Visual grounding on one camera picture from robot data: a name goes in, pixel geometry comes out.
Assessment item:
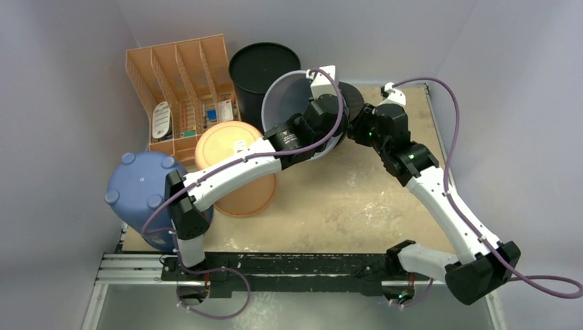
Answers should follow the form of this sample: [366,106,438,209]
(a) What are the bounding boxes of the white oval package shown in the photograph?
[151,101,173,140]

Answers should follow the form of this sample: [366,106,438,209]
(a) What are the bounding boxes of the aluminium frame rail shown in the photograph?
[97,253,428,285]

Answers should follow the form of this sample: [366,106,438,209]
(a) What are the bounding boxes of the grey plastic bucket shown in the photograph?
[261,68,350,160]

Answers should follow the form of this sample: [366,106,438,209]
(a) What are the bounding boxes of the black ribbed bin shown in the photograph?
[338,81,365,121]

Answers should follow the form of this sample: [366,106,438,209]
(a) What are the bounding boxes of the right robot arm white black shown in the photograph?
[347,104,521,305]

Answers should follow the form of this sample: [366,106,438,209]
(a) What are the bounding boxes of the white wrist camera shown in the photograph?
[379,82,406,107]
[306,65,337,99]

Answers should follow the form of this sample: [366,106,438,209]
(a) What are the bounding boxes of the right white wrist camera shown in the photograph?
[379,82,406,107]

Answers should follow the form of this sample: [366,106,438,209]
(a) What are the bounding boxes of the orange plastic bucket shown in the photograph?
[192,121,277,217]

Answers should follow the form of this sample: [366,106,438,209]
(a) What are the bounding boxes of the small boxes in organizer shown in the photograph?
[179,97,240,138]

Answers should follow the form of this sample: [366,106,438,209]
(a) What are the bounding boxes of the dark navy cylindrical bin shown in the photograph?
[228,42,301,133]

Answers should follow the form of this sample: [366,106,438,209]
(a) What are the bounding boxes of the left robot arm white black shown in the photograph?
[162,94,348,281]

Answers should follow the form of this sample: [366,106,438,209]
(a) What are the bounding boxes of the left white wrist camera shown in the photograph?
[306,65,337,99]

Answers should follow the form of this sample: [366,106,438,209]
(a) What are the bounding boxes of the large blue plastic bucket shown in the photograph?
[104,151,187,232]

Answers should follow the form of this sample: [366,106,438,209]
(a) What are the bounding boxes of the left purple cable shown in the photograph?
[141,68,346,319]

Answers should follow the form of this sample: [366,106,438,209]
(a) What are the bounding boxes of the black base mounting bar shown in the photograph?
[161,252,426,298]

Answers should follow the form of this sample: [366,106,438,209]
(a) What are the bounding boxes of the orange plastic file organizer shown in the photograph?
[125,34,237,166]

